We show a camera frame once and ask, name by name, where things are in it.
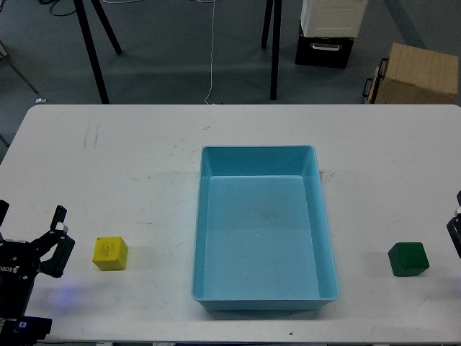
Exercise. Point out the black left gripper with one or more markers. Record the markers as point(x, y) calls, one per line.
point(21, 261)

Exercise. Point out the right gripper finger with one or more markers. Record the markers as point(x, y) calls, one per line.
point(453, 227)

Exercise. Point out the green cube block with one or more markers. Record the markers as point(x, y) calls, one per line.
point(408, 259)

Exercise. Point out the yellow cube block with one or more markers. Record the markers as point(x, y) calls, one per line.
point(110, 253)

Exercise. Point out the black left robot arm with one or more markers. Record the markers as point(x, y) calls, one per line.
point(26, 330)

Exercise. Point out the wooden plywood box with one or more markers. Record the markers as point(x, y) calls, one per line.
point(410, 75)

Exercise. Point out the light blue plastic bin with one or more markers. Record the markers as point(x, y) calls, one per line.
point(262, 239)

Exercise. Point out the black right table legs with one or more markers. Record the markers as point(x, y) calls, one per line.
point(272, 20)

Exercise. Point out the black crate with handle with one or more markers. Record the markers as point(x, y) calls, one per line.
point(332, 52)

